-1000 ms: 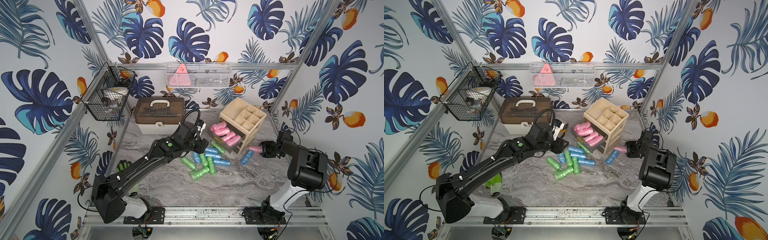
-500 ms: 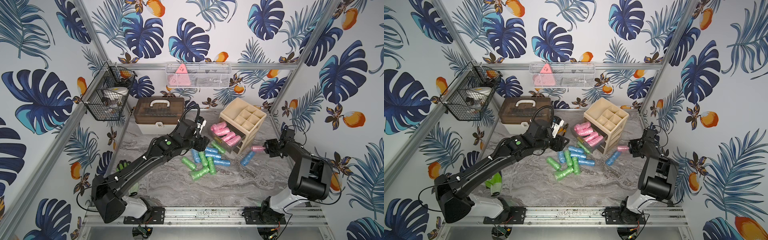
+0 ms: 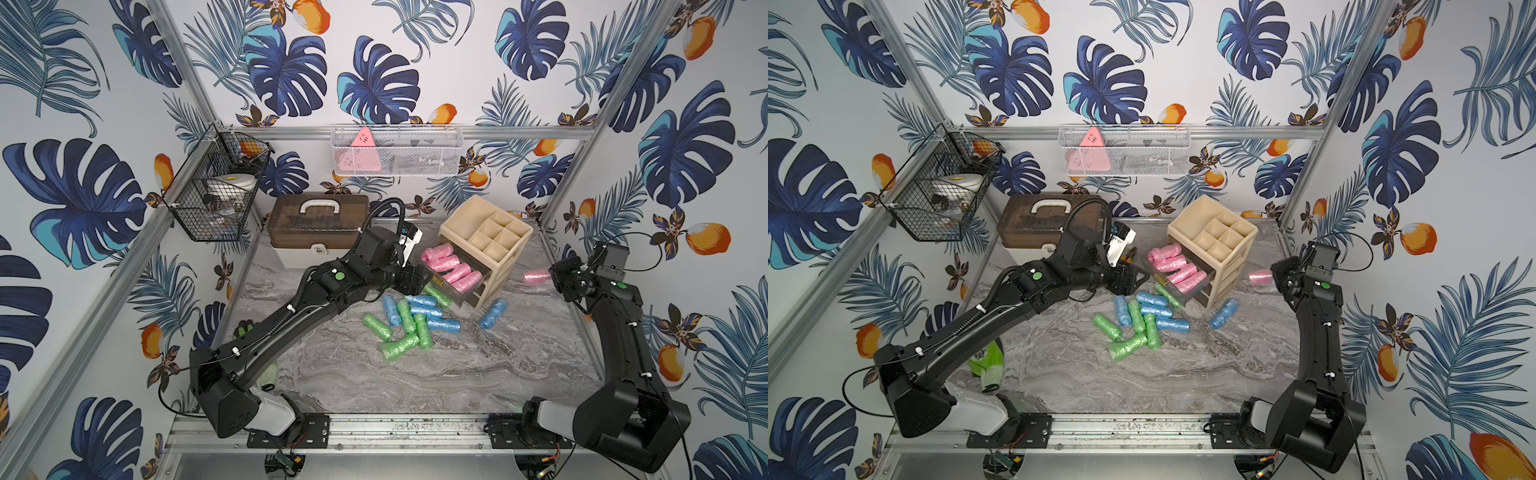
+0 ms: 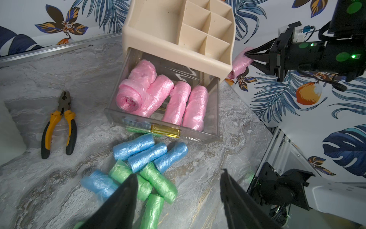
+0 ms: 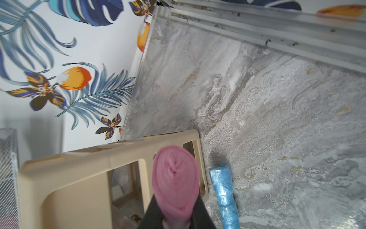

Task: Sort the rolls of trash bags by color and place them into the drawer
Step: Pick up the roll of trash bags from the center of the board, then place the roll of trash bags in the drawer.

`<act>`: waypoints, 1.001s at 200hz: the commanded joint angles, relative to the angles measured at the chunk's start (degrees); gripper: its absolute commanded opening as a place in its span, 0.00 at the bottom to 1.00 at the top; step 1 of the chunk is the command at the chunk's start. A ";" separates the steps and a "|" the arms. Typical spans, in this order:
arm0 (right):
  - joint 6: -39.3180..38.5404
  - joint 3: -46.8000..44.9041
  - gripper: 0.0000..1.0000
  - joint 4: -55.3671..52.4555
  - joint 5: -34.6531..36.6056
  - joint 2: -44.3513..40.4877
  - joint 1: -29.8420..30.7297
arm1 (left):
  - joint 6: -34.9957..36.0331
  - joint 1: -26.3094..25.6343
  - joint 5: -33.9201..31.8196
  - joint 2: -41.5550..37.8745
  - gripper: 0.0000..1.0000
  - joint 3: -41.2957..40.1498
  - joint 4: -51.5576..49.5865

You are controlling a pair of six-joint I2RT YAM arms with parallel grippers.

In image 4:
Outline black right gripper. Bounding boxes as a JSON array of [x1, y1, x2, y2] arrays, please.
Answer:
[[245, 28, 366, 82]]

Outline pink roll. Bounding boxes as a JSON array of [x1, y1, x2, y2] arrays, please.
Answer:
[[116, 60, 157, 112], [227, 47, 254, 79], [131, 74, 174, 117], [162, 81, 191, 126], [182, 85, 208, 131]]

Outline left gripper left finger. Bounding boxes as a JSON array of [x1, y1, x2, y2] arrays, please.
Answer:
[[75, 174, 138, 229]]

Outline blue roll lower right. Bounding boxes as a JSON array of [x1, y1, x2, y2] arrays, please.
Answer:
[[153, 142, 188, 174]]

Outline beige drawer organizer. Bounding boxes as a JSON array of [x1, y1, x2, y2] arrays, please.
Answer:
[[122, 0, 235, 81]]

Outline blue roll middle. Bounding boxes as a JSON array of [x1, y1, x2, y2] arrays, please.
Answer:
[[128, 143, 168, 173]]

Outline yellow black pliers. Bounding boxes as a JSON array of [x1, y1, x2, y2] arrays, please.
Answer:
[[40, 90, 78, 160]]

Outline blue roll left upright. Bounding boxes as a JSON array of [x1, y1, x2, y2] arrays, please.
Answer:
[[81, 170, 119, 201]]

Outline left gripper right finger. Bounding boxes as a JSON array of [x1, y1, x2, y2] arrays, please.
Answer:
[[220, 169, 281, 229]]

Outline green roll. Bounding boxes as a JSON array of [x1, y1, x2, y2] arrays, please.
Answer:
[[126, 127, 151, 134], [108, 159, 153, 201], [140, 194, 165, 229], [140, 162, 178, 204]]

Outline clear top drawer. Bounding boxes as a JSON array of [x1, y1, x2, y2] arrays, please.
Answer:
[[104, 48, 220, 144]]

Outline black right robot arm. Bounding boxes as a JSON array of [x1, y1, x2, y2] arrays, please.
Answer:
[[235, 1, 366, 224]]

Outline blue roll top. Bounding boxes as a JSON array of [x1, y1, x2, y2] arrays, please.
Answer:
[[112, 134, 155, 160]]

